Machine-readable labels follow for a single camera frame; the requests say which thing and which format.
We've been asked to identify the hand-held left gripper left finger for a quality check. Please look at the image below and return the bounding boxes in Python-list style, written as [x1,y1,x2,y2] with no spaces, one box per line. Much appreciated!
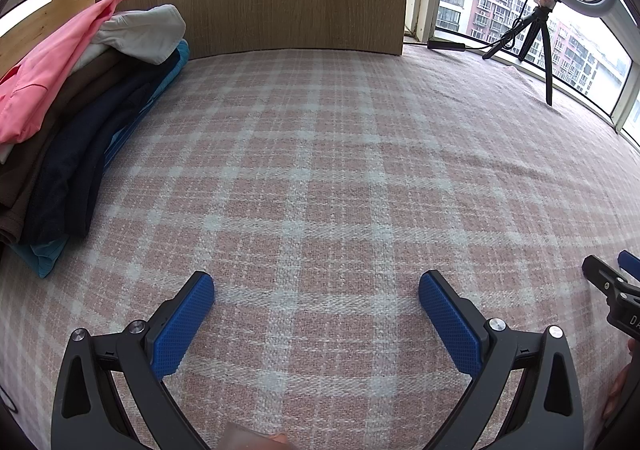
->
[50,271,216,450]

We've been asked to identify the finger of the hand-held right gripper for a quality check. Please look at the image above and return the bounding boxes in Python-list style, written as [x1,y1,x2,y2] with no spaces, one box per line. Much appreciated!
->
[618,250,640,281]
[582,255,629,294]

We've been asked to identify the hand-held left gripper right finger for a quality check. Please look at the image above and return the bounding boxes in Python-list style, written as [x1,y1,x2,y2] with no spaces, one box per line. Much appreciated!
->
[418,271,586,450]

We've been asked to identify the person's right hand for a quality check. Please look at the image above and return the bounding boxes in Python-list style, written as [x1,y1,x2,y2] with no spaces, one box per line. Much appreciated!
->
[602,339,640,424]

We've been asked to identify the navy garment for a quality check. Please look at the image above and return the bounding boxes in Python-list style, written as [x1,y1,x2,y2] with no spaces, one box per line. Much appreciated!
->
[20,50,183,247]

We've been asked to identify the black mini tripod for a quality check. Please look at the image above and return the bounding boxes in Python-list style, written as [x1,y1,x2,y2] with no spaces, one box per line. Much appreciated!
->
[482,0,556,106]

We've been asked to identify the brown garment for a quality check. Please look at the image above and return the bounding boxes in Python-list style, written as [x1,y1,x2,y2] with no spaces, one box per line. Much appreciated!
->
[0,47,126,247]

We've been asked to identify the pink garment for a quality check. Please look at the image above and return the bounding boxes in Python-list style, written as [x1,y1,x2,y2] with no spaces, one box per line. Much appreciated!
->
[0,0,135,145]

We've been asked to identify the white garment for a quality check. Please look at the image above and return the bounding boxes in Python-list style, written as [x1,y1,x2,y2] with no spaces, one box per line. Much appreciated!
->
[0,4,187,163]

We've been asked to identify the plywood board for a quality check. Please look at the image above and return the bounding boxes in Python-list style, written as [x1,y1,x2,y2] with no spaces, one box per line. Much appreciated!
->
[0,0,96,81]

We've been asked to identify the black cable with inline remote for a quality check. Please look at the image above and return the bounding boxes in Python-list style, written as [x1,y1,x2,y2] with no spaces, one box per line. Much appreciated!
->
[427,0,538,53]

